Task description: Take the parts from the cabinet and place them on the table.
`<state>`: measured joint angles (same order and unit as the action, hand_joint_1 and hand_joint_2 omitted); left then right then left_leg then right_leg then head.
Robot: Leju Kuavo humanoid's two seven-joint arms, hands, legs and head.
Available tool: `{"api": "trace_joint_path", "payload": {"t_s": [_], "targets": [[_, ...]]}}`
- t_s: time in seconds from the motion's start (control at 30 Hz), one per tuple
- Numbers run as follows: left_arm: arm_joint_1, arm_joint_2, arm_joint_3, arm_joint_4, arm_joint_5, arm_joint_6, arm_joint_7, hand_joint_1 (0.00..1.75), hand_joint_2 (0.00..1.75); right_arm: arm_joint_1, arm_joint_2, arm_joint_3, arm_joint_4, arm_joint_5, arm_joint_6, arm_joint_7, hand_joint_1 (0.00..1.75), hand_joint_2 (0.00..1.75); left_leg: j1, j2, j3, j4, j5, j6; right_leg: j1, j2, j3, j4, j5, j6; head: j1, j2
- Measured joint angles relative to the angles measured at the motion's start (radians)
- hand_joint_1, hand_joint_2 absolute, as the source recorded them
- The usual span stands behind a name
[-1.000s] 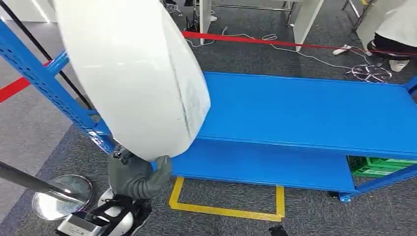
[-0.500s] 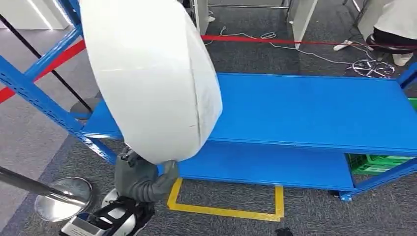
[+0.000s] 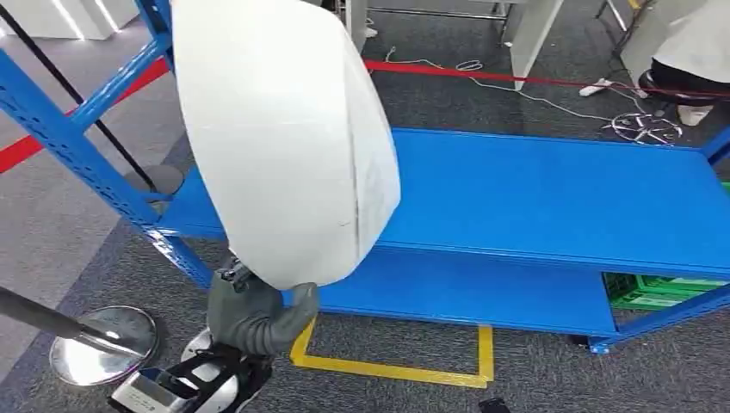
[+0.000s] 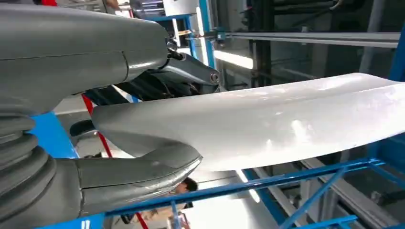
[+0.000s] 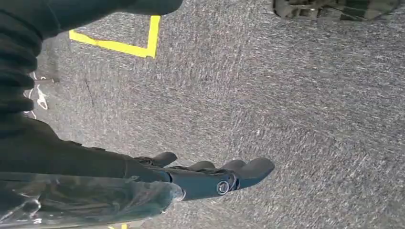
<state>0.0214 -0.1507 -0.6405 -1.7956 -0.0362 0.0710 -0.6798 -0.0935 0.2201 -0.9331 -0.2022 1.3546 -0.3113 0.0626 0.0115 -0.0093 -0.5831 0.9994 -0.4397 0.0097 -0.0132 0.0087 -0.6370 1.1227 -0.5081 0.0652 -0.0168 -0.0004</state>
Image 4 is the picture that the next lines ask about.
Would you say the white curved plastic panel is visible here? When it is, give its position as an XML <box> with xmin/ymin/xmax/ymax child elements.
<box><xmin>91</xmin><ymin>73</ymin><xmax>405</xmax><ymax>173</ymax></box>

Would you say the blue metal shelf rack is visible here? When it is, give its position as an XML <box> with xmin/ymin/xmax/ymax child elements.
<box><xmin>30</xmin><ymin>0</ymin><xmax>405</xmax><ymax>229</ymax></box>

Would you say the person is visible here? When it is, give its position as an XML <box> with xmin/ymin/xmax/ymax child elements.
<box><xmin>120</xmin><ymin>177</ymin><xmax>199</xmax><ymax>229</ymax></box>

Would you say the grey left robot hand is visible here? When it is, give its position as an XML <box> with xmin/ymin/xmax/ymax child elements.
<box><xmin>0</xmin><ymin>3</ymin><xmax>221</xmax><ymax>229</ymax></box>

